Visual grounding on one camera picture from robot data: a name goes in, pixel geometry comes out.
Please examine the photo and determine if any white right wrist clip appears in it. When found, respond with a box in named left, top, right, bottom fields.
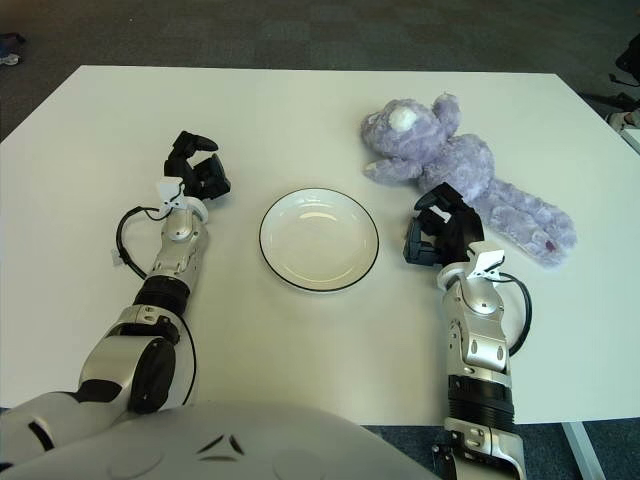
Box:
left=467, top=249, right=505, bottom=281

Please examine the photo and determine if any light shoe with dark trim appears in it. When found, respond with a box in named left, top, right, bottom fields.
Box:
left=607, top=110, right=640, bottom=129

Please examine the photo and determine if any black office chair part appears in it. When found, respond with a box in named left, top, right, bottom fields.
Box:
left=615, top=37, right=640, bottom=85

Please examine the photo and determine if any black bracket box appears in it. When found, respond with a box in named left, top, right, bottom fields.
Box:
left=432, top=439, right=459, bottom=480

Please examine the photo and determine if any white table leg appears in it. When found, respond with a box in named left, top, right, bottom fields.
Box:
left=562, top=422, right=609, bottom=480

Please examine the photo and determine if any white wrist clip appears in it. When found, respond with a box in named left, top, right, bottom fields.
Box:
left=155, top=177, right=186, bottom=209
left=467, top=249, right=505, bottom=281

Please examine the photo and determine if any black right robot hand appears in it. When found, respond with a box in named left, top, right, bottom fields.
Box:
left=402, top=182, right=486, bottom=266

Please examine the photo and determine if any black chair base leg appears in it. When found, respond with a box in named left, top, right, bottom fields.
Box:
left=582, top=92, right=640, bottom=109

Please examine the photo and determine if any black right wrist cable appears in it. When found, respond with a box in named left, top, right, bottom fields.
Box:
left=494, top=272, right=533, bottom=359

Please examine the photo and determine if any white plate black rim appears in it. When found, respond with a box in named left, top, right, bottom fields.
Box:
left=258, top=187, right=380, bottom=295

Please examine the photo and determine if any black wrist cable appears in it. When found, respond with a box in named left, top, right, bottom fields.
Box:
left=494, top=272, right=533, bottom=359
left=116, top=204, right=171, bottom=281

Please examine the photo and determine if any purple plush bear doll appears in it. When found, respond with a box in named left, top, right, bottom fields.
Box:
left=360, top=92, right=579, bottom=271

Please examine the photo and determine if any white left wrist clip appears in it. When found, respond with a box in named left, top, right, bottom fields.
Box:
left=155, top=177, right=186, bottom=209

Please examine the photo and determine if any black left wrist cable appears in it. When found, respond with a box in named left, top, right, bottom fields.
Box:
left=116, top=204, right=171, bottom=281

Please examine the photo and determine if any silver robot torso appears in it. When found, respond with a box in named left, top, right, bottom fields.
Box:
left=49, top=399, right=441, bottom=480

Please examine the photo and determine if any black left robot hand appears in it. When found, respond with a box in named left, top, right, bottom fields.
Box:
left=163, top=130, right=233, bottom=204

